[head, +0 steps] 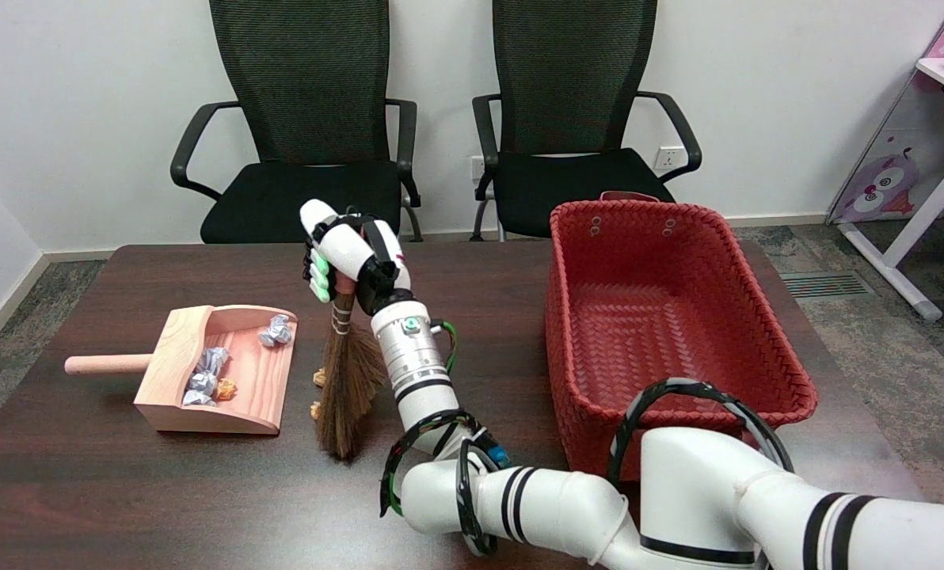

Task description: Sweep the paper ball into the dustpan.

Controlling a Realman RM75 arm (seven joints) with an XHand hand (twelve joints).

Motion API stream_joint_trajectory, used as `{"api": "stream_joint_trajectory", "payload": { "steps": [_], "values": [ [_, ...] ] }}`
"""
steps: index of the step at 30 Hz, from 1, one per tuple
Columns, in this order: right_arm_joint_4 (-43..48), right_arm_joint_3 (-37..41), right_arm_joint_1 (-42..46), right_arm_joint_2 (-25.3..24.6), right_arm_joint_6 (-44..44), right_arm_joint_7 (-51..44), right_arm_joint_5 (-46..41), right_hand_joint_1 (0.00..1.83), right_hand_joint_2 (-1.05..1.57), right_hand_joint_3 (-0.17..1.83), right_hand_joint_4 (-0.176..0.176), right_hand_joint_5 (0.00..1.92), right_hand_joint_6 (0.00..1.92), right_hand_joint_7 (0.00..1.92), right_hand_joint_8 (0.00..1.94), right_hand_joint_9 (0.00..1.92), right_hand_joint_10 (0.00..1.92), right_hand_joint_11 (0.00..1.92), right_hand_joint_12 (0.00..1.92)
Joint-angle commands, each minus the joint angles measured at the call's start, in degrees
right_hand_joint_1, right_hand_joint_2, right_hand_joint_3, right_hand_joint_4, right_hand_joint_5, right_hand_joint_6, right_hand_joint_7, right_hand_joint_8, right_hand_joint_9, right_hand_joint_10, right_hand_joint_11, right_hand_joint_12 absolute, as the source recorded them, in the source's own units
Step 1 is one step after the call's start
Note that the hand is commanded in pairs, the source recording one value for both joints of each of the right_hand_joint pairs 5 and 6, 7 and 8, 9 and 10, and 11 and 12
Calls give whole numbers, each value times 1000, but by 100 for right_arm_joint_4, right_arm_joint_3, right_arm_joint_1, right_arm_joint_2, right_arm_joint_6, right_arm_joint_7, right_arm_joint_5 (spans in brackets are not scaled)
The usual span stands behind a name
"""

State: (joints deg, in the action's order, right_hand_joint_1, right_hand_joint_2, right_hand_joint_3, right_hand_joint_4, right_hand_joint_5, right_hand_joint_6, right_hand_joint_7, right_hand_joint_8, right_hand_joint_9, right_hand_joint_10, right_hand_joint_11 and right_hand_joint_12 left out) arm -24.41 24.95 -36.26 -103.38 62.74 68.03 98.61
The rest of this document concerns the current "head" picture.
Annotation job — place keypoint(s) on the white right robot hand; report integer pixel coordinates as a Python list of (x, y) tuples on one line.
[(353, 249)]

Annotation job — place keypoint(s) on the white paper ball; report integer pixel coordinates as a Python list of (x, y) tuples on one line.
[(202, 381), (196, 398), (275, 330), (214, 360)]

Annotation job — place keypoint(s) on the brown straw hand broom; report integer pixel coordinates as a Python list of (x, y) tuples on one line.
[(349, 388)]

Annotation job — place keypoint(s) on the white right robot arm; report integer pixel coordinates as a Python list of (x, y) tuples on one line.
[(416, 372)]

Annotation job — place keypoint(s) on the wooden dustpan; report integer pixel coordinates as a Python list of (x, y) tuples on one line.
[(175, 356)]

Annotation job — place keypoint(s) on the black mesh office chair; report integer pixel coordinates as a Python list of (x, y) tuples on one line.
[(306, 79), (575, 79)]

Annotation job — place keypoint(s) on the red woven basket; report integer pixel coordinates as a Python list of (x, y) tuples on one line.
[(646, 332)]

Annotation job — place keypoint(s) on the grey floor vent grille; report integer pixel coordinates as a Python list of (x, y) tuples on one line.
[(824, 285)]

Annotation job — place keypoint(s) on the owl print side panel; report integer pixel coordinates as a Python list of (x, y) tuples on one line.
[(884, 186)]

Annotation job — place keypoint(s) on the white wall power outlet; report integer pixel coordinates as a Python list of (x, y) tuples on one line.
[(477, 168), (666, 158)]

